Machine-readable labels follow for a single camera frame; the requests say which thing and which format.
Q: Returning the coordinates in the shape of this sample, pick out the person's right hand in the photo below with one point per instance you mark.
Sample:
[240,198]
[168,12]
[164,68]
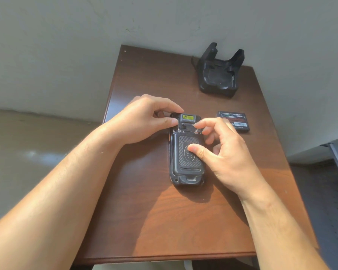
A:
[233,163]

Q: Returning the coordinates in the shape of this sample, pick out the person's left hand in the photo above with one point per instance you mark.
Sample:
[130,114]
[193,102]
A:
[132,120]

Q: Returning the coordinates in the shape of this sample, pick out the person's right middle finger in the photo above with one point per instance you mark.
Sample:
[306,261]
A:
[211,136]

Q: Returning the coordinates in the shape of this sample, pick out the person's left thumb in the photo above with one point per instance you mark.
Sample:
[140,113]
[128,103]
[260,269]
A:
[162,125]

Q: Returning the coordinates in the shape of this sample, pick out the person's right thumb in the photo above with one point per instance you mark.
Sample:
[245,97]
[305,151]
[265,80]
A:
[201,154]

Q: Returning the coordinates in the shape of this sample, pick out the black rugged handheld scanner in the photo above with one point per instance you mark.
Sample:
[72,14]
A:
[186,165]

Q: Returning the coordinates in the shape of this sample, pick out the person's left forearm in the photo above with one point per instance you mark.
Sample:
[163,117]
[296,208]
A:
[53,202]

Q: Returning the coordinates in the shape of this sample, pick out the person's right forearm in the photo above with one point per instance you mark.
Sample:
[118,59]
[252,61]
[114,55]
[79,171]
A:
[278,236]

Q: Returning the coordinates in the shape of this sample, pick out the black flat battery pack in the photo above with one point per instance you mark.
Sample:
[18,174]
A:
[236,120]

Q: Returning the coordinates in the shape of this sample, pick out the black charging cradle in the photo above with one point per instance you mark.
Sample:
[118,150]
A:
[218,78]

